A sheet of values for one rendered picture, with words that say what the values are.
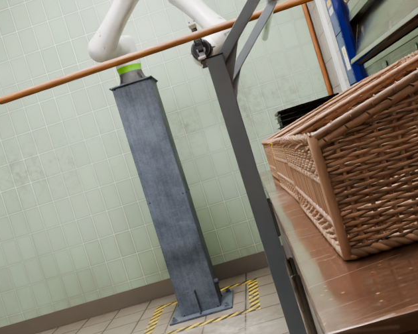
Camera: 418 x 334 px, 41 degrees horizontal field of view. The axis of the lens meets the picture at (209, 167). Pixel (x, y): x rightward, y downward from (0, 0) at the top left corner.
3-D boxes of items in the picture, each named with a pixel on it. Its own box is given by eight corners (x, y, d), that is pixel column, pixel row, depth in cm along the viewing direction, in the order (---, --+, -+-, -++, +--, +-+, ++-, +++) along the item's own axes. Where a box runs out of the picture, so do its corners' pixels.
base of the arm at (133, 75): (127, 91, 305) (124, 81, 305) (153, 83, 304) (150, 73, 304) (117, 87, 279) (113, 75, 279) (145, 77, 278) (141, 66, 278)
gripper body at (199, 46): (206, 37, 242) (204, 32, 232) (212, 55, 242) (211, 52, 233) (190, 42, 242) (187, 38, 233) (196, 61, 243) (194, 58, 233)
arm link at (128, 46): (109, 77, 282) (98, 41, 282) (129, 76, 295) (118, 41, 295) (128, 69, 275) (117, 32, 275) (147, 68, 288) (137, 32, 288)
